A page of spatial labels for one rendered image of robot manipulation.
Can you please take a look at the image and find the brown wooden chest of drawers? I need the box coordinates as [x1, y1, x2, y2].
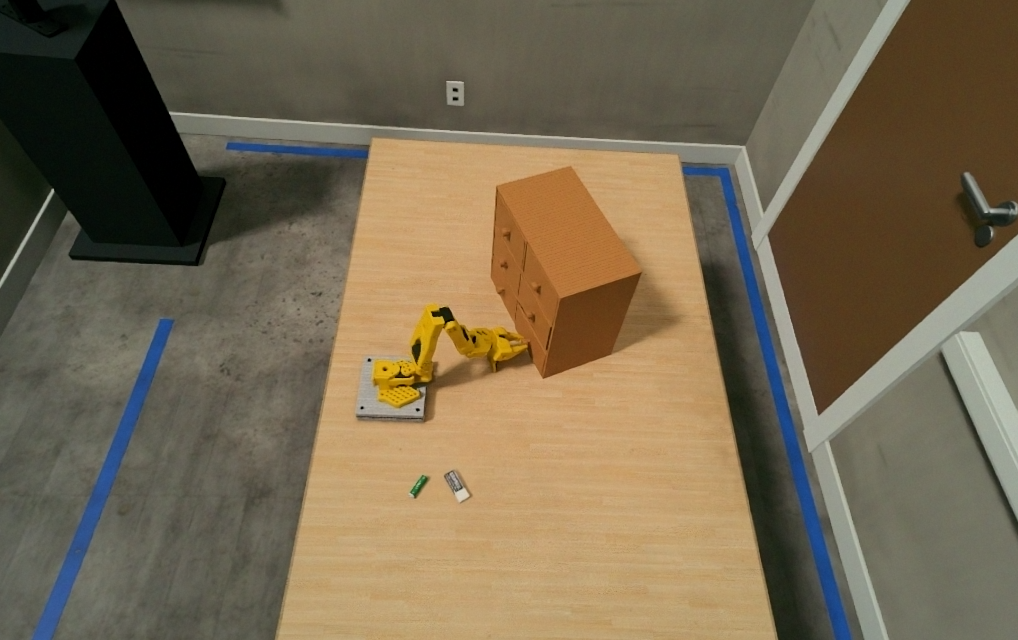
[490, 166, 642, 379]

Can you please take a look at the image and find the green aa battery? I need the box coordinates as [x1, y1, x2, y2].
[409, 475, 428, 499]

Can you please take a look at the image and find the wooden drawer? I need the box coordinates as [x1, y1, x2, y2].
[493, 226, 521, 297]
[519, 275, 552, 351]
[524, 245, 558, 325]
[495, 194, 525, 269]
[492, 255, 518, 322]
[515, 305, 546, 376]

